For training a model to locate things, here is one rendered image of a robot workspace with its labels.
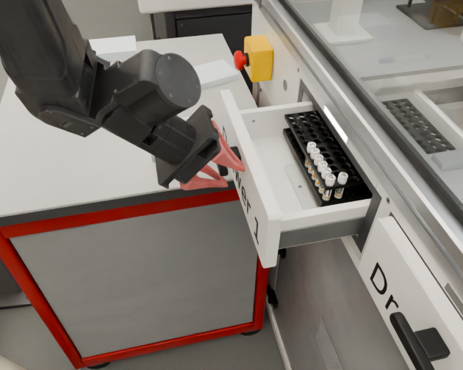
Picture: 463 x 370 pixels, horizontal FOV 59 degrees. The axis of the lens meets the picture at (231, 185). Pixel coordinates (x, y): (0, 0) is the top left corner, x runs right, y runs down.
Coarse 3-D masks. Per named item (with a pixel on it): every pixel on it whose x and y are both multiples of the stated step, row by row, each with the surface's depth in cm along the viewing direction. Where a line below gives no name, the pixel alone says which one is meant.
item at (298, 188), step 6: (288, 168) 66; (294, 168) 66; (288, 174) 65; (294, 174) 65; (294, 180) 64; (300, 180) 64; (294, 186) 63; (300, 186) 62; (300, 192) 62; (306, 192) 62; (300, 198) 61; (306, 198) 61; (306, 204) 60; (312, 204) 60
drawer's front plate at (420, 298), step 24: (384, 240) 47; (408, 240) 45; (360, 264) 54; (384, 264) 48; (408, 264) 43; (408, 288) 44; (432, 288) 41; (384, 312) 50; (408, 312) 45; (432, 312) 40; (456, 312) 39; (456, 336) 37; (408, 360) 46; (456, 360) 38
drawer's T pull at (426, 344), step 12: (396, 312) 41; (396, 324) 40; (408, 324) 40; (408, 336) 39; (420, 336) 39; (432, 336) 39; (408, 348) 39; (420, 348) 38; (432, 348) 38; (444, 348) 38; (420, 360) 37; (432, 360) 38
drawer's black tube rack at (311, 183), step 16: (304, 112) 68; (288, 128) 69; (304, 128) 65; (320, 128) 65; (288, 144) 68; (304, 144) 66; (320, 144) 62; (336, 144) 62; (304, 160) 64; (336, 160) 59; (336, 176) 61; (352, 176) 57; (352, 192) 59; (368, 192) 59
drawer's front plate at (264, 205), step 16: (224, 96) 66; (224, 112) 66; (224, 128) 69; (240, 128) 60; (240, 144) 58; (256, 160) 55; (240, 176) 61; (256, 176) 53; (240, 192) 63; (256, 192) 52; (272, 192) 51; (256, 208) 53; (272, 208) 49; (272, 224) 49; (272, 240) 51; (272, 256) 53
